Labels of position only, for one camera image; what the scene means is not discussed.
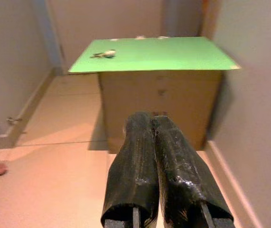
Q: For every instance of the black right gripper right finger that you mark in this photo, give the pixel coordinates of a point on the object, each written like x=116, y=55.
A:
x=185, y=180

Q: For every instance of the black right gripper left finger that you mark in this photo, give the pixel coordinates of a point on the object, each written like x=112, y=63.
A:
x=130, y=166

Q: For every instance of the keys with white tag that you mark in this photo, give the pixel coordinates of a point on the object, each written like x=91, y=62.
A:
x=108, y=53

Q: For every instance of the green board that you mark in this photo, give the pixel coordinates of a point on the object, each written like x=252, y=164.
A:
x=161, y=54

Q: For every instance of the silver rod door stop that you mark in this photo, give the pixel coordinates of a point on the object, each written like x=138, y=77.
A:
x=14, y=120

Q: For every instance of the small white tape piece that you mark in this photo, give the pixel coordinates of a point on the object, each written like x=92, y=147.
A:
x=114, y=39
x=163, y=37

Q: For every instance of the large white tape piece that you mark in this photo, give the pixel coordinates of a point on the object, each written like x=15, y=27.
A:
x=140, y=37

